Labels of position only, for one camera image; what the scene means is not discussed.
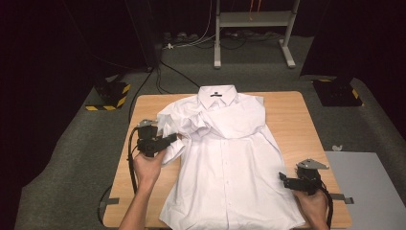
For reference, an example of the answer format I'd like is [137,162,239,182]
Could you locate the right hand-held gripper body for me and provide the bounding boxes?
[295,158,329,196]

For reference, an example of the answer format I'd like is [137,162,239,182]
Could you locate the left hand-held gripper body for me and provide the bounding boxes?
[137,119,166,157]

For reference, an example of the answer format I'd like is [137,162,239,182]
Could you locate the tangled black floor cables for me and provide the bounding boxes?
[219,30,283,51]

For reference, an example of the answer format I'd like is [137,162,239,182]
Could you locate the power strip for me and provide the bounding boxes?
[162,31,199,49]

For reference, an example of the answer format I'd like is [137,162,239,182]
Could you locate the white floor cable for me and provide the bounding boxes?
[164,0,218,50]

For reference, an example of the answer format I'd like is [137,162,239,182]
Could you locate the black floor cable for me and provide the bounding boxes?
[127,67,155,124]
[155,59,201,95]

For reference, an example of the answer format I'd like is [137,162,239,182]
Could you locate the black base with yellow stripes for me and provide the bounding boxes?
[85,75,132,112]
[311,76,364,107]

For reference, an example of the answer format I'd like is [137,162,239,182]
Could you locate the black cable under table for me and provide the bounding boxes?
[97,185,113,225]

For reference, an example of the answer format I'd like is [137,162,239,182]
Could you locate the person's right hand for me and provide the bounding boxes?
[293,190,329,230]

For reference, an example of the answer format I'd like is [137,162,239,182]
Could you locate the grey metal stand frame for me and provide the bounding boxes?
[213,0,302,70]

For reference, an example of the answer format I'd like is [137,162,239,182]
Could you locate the orange hanging cables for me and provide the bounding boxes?
[248,0,262,21]

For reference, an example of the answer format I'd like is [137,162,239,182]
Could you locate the grey board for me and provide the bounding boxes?
[325,150,406,230]

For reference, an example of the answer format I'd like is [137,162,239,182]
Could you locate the white dress shirt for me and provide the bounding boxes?
[156,84,305,230]

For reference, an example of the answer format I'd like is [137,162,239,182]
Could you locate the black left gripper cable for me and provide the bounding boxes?
[126,126,142,195]

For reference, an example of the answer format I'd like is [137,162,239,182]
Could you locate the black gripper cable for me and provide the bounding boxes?
[319,181,335,230]
[126,126,142,195]

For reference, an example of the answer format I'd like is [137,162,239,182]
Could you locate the person's left hand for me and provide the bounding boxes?
[132,149,168,193]

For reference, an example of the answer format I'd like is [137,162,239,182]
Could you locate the grey tape strip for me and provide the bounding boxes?
[99,196,121,209]
[328,193,354,205]

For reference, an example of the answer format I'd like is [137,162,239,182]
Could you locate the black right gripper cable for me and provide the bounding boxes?
[319,181,335,230]

